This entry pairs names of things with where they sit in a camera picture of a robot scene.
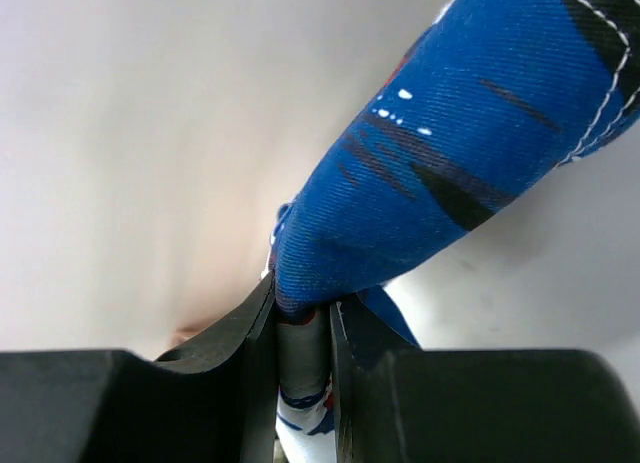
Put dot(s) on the blue white patterned shorts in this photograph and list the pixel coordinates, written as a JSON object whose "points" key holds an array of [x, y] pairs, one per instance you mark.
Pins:
{"points": [[488, 100]]}

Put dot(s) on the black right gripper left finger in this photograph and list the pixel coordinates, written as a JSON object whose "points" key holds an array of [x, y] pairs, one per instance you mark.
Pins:
{"points": [[210, 399]]}

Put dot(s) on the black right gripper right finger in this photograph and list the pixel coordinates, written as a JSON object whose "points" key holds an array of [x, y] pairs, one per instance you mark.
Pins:
{"points": [[397, 403]]}

